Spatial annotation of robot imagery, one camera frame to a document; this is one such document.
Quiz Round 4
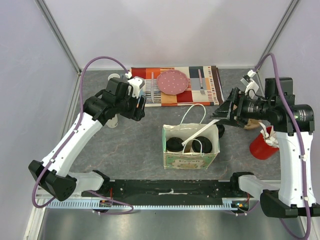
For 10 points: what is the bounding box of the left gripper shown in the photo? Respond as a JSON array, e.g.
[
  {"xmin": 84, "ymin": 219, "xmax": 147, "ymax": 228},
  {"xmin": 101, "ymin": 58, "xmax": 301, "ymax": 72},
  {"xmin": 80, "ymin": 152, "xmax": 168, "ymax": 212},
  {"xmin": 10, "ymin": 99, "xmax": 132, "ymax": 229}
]
[{"xmin": 115, "ymin": 90, "xmax": 147, "ymax": 122}]

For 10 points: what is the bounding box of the white paper cup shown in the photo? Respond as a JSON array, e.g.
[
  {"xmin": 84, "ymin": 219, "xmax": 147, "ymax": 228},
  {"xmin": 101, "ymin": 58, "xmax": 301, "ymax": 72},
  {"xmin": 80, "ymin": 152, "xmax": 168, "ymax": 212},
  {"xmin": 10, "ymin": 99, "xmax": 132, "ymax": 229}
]
[
  {"xmin": 191, "ymin": 136, "xmax": 213, "ymax": 153},
  {"xmin": 166, "ymin": 136, "xmax": 185, "ymax": 153},
  {"xmin": 106, "ymin": 115, "xmax": 119, "ymax": 129}
]

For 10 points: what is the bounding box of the black coffee cup lid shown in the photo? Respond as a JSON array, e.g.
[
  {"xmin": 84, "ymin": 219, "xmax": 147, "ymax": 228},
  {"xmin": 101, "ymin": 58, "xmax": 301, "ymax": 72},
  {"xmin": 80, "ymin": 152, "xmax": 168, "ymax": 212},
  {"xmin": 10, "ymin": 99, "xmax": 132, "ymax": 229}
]
[{"xmin": 191, "ymin": 136, "xmax": 213, "ymax": 153}]

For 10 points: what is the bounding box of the green paper gift bag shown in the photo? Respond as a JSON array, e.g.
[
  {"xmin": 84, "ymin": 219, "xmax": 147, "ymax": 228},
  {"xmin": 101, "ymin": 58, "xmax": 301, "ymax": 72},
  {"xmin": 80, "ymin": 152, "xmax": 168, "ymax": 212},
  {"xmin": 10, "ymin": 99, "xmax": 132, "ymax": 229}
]
[{"xmin": 162, "ymin": 103, "xmax": 221, "ymax": 171}]

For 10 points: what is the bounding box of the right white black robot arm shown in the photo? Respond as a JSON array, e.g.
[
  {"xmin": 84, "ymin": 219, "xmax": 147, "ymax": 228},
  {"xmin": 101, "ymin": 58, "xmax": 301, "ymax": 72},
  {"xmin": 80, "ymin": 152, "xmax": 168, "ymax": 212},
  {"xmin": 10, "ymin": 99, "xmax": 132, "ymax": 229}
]
[{"xmin": 210, "ymin": 77, "xmax": 320, "ymax": 219}]

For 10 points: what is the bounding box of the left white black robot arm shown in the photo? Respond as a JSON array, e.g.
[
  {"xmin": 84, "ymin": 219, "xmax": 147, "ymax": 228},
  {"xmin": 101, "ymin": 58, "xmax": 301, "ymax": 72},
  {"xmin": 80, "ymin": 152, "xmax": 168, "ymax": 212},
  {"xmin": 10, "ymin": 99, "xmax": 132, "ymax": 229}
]
[{"xmin": 28, "ymin": 76, "xmax": 146, "ymax": 202}]

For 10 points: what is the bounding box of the colourful patchwork placemat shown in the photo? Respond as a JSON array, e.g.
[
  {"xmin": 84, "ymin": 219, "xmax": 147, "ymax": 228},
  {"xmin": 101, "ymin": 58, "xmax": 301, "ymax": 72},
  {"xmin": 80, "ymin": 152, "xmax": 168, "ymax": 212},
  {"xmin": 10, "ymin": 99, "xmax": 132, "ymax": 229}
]
[{"xmin": 130, "ymin": 66, "xmax": 224, "ymax": 107}]

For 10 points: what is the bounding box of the cardboard cup carrier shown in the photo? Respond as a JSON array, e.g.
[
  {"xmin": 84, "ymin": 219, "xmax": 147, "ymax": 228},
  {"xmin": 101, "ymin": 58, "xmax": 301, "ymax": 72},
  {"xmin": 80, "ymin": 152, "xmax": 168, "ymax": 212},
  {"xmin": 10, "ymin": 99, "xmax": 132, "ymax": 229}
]
[{"xmin": 244, "ymin": 118, "xmax": 262, "ymax": 130}]

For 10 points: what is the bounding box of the small grey cup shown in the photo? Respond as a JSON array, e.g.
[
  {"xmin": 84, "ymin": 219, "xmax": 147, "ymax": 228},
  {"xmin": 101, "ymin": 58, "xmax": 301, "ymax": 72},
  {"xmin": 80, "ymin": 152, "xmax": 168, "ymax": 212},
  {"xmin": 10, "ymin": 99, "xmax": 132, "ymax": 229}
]
[{"xmin": 107, "ymin": 73, "xmax": 120, "ymax": 80}]

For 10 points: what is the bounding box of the pink dotted plate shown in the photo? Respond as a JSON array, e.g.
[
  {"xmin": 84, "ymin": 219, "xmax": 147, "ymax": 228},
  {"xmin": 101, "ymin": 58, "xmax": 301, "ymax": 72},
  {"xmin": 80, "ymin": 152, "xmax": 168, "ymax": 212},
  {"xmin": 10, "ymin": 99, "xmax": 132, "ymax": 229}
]
[{"xmin": 156, "ymin": 69, "xmax": 189, "ymax": 96}]

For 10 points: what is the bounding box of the white wrapped straws bundle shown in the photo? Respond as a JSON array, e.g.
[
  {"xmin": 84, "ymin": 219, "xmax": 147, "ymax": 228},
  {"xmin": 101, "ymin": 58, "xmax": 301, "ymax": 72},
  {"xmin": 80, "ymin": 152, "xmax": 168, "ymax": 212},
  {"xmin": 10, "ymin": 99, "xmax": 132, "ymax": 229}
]
[{"xmin": 259, "ymin": 122, "xmax": 279, "ymax": 148}]

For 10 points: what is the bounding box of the red straw holder cup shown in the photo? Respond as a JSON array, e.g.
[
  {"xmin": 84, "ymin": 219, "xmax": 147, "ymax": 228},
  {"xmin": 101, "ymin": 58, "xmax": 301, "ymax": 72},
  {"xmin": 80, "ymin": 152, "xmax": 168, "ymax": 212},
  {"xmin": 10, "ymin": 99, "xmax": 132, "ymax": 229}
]
[{"xmin": 249, "ymin": 129, "xmax": 279, "ymax": 160}]

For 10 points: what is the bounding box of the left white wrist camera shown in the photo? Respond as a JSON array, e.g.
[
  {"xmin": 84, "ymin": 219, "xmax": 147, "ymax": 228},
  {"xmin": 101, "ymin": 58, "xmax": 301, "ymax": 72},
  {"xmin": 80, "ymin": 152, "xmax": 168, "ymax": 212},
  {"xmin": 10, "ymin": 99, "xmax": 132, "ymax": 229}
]
[{"xmin": 124, "ymin": 71, "xmax": 145, "ymax": 98}]

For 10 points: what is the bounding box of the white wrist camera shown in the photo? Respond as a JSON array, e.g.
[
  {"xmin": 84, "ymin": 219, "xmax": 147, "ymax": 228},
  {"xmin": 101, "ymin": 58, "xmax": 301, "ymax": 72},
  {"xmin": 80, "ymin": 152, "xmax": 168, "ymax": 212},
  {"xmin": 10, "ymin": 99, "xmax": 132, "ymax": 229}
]
[
  {"xmin": 240, "ymin": 70, "xmax": 259, "ymax": 94},
  {"xmin": 124, "ymin": 71, "xmax": 145, "ymax": 98}
]

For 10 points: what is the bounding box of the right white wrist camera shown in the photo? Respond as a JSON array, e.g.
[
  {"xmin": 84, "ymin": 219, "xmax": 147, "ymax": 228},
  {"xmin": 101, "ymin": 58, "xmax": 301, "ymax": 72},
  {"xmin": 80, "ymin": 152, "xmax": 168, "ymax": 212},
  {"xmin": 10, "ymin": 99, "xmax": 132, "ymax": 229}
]
[{"xmin": 240, "ymin": 70, "xmax": 259, "ymax": 94}]

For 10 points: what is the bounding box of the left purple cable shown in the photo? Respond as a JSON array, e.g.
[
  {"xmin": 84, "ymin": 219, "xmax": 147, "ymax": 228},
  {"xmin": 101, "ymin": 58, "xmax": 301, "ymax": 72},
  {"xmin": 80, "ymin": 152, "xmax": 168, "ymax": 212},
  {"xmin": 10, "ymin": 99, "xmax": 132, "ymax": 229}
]
[{"xmin": 32, "ymin": 56, "xmax": 135, "ymax": 216}]

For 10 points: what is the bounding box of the purple cable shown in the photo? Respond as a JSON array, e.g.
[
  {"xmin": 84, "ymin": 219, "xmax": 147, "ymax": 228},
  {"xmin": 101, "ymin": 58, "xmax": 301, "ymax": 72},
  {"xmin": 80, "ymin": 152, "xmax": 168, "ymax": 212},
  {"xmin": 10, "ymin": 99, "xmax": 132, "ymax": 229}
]
[
  {"xmin": 32, "ymin": 56, "xmax": 135, "ymax": 216},
  {"xmin": 224, "ymin": 52, "xmax": 312, "ymax": 238}
]

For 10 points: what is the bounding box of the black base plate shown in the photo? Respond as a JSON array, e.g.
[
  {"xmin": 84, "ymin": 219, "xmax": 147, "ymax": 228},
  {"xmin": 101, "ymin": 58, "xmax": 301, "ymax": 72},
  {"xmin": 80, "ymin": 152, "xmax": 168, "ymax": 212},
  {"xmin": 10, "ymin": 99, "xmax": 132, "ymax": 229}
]
[{"xmin": 96, "ymin": 179, "xmax": 248, "ymax": 199}]

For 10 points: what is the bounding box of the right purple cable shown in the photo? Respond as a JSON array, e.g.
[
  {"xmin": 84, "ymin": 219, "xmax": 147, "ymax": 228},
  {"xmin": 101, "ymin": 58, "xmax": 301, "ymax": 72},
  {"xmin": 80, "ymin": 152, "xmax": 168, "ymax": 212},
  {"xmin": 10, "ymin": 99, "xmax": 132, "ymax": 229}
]
[{"xmin": 224, "ymin": 52, "xmax": 312, "ymax": 238}]

